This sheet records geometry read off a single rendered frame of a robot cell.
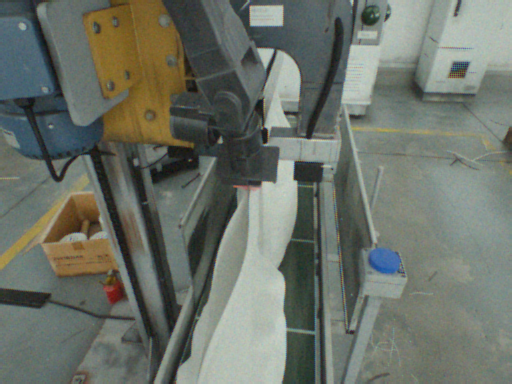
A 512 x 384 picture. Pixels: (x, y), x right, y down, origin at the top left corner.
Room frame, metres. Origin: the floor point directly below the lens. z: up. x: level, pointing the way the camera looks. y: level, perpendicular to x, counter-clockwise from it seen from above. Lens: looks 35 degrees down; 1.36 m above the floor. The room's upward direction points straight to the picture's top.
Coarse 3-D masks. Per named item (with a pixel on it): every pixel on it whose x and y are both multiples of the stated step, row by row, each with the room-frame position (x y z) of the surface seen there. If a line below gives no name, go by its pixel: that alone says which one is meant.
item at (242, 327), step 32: (256, 192) 0.56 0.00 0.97; (256, 224) 0.56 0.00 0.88; (224, 256) 0.36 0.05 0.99; (256, 256) 0.52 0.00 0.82; (224, 288) 0.35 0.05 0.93; (256, 288) 0.43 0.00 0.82; (224, 320) 0.23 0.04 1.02; (256, 320) 0.37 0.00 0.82; (192, 352) 0.32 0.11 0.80; (224, 352) 0.23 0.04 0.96; (256, 352) 0.31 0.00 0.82
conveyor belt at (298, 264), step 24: (288, 120) 2.34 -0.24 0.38; (312, 192) 1.40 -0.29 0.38; (312, 216) 1.20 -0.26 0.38; (312, 240) 1.04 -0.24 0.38; (288, 264) 0.91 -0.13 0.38; (312, 264) 0.91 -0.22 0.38; (288, 288) 0.79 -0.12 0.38; (312, 288) 0.79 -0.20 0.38; (288, 312) 0.69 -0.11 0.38; (312, 312) 0.69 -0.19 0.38; (192, 336) 0.61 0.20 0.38; (288, 336) 0.61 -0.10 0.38; (312, 336) 0.61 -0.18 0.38; (288, 360) 0.53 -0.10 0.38; (312, 360) 0.53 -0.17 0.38
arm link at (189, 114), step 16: (192, 96) 0.46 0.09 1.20; (224, 96) 0.37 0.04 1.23; (176, 112) 0.44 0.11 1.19; (192, 112) 0.43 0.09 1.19; (208, 112) 0.42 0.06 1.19; (224, 112) 0.38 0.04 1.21; (240, 112) 0.38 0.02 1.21; (176, 128) 0.44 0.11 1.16; (192, 128) 0.43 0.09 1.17; (224, 128) 0.39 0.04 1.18; (240, 128) 0.39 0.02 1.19; (208, 144) 0.43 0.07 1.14
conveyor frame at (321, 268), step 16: (320, 192) 1.34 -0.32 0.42; (320, 208) 1.22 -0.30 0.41; (320, 224) 1.13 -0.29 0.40; (320, 240) 1.04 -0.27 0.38; (320, 256) 0.96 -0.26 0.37; (320, 272) 0.89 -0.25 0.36; (192, 288) 0.76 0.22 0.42; (320, 288) 0.82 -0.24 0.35; (192, 304) 0.72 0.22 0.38; (320, 304) 0.76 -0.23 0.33; (192, 320) 0.70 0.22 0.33; (320, 320) 0.70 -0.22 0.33; (176, 336) 0.58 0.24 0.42; (320, 336) 0.65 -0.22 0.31; (176, 352) 0.56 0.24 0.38; (320, 352) 0.60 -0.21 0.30; (160, 368) 0.49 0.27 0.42; (176, 368) 0.54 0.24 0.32
